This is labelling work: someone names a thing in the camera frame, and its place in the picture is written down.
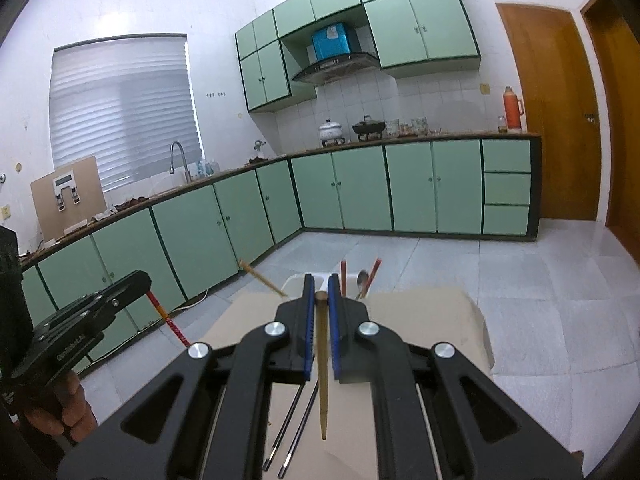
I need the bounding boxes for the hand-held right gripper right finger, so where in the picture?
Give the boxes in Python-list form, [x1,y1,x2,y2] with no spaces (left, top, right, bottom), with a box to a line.
[327,274,585,480]

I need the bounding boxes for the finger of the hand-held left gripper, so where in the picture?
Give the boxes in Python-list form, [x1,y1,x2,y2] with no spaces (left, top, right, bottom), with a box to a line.
[89,270,153,319]

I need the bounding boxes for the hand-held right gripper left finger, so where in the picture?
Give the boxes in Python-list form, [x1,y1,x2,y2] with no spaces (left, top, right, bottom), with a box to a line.
[56,274,317,480]

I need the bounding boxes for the white two-compartment utensil holder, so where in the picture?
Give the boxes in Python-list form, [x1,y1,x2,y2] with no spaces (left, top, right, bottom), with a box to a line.
[281,271,373,302]

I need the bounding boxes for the plain wooden chopstick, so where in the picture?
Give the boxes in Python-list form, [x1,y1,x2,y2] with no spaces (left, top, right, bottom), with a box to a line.
[315,291,332,442]
[238,259,290,300]

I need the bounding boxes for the black chopstick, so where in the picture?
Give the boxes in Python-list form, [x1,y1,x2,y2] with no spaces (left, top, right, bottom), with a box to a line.
[278,379,321,479]
[262,384,306,472]

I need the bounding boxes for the person's left hand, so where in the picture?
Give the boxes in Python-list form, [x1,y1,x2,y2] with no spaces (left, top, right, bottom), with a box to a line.
[24,369,99,445]

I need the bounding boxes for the beige table mat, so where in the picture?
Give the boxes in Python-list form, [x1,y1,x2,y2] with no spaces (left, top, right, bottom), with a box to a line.
[202,287,496,480]

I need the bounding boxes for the steel kitchen faucet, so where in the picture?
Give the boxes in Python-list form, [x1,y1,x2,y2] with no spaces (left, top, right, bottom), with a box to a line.
[169,141,193,185]

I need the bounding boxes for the green base cabinets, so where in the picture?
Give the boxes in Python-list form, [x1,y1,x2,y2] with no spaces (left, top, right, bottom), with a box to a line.
[17,132,542,376]

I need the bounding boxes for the white window blind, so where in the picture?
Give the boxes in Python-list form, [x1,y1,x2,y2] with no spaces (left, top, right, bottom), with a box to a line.
[49,34,206,193]

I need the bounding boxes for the white lidded pot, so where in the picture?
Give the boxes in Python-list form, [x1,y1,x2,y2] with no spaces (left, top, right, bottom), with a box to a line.
[318,118,345,146]

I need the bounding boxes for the black wok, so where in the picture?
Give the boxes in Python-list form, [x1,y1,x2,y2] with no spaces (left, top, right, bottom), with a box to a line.
[351,115,387,141]

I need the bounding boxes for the black range hood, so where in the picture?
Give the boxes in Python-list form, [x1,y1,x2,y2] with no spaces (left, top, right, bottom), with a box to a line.
[291,52,381,86]

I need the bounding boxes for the red thermos flask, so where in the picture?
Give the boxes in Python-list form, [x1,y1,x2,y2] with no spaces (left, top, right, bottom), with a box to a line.
[501,86,525,133]

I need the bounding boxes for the blue box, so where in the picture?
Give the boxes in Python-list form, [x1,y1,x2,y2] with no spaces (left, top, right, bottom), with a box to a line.
[311,22,358,61]

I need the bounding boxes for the wooden door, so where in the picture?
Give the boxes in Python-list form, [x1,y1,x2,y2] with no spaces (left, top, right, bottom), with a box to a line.
[580,0,640,266]
[495,2,601,222]

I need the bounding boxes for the white power cord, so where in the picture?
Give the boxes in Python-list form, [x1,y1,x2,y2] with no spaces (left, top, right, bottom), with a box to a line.
[175,289,209,312]

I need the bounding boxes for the green wall cabinets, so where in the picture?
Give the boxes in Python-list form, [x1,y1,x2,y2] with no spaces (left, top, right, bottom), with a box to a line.
[235,0,482,113]

